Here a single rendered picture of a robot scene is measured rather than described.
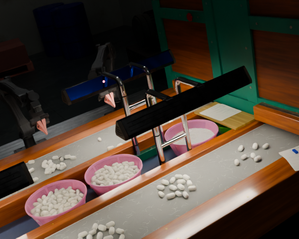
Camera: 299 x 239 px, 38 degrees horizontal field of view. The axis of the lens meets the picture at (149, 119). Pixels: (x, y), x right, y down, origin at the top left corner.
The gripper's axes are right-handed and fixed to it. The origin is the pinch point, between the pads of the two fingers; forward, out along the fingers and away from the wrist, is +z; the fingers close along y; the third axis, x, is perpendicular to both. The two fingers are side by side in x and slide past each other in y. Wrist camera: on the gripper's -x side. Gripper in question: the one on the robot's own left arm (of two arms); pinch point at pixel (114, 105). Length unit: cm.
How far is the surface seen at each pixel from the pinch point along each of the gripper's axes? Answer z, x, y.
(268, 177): 84, -60, 13
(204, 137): 47, -23, 22
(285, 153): 79, -55, 29
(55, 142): 1.2, 10.6, -35.9
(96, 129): 4.4, 9.5, -12.7
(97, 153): 23.6, -5.2, -24.1
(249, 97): 44, -38, 47
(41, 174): 20, -2, -53
